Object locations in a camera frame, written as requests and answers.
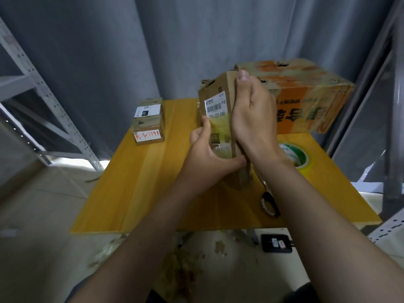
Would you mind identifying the black-handled scissors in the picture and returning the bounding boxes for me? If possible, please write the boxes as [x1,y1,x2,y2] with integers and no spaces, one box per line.
[254,170,282,219]

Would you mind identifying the person's right forearm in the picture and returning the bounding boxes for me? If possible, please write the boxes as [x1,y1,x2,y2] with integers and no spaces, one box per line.
[255,154,404,303]

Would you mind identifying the tape scraps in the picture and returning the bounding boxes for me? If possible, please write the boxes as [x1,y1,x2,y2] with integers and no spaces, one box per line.
[151,243,212,303]

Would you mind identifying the person's left forearm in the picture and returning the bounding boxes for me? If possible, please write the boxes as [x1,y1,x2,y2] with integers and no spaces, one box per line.
[69,183,209,303]

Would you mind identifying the small cardboard box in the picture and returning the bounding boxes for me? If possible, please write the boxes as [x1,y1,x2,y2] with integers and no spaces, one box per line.
[197,70,255,191]

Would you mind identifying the black power adapter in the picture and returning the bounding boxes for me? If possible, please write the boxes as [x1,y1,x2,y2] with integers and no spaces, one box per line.
[260,233,295,254]

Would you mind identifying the grey curtain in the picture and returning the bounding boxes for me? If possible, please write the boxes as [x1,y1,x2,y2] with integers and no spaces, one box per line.
[0,0,404,158]

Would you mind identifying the grey metal shelf unit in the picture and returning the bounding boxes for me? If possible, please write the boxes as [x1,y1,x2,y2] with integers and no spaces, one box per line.
[0,16,105,174]
[325,16,404,245]

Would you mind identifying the long white-labelled cardboard box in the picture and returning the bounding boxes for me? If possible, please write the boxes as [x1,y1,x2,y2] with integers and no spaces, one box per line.
[131,98,166,146]

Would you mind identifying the person's right hand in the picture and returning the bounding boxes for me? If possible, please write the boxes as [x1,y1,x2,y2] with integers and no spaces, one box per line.
[231,70,288,167]

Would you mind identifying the yellow tape roll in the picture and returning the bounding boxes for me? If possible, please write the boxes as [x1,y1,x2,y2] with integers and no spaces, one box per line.
[278,141,312,170]

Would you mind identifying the large orange print cardboard box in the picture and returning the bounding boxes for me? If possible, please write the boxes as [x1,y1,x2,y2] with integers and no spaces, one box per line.
[234,58,356,136]

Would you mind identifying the yellow wooden table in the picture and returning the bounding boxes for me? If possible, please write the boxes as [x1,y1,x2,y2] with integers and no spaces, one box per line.
[69,98,383,235]

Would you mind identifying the person's left hand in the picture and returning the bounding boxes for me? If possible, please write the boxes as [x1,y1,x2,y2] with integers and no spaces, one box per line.
[175,116,248,201]

